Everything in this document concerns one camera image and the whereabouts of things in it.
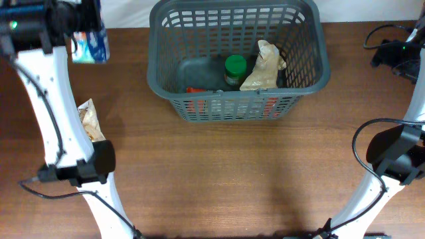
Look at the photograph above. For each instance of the grey plastic shopping basket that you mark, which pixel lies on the grey plastic shopping basket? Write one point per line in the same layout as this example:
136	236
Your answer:
189	42

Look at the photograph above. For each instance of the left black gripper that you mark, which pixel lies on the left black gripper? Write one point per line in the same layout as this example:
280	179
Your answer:
81	17

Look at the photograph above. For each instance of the brown snack pouch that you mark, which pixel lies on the brown snack pouch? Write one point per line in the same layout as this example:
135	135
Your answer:
88	117

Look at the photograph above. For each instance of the beige pasta bag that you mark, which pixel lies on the beige pasta bag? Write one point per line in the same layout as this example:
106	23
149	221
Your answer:
265	72

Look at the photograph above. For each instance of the green lid glass jar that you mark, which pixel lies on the green lid glass jar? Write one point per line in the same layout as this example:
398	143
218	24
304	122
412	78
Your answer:
235	67

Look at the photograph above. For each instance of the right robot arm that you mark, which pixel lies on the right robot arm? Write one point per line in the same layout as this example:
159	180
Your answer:
395	157

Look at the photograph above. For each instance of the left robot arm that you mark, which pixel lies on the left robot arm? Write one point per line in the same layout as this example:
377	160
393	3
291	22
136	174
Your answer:
38	38

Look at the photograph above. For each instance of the Kleenex tissue multipack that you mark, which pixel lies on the Kleenex tissue multipack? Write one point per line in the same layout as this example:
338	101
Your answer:
90	47

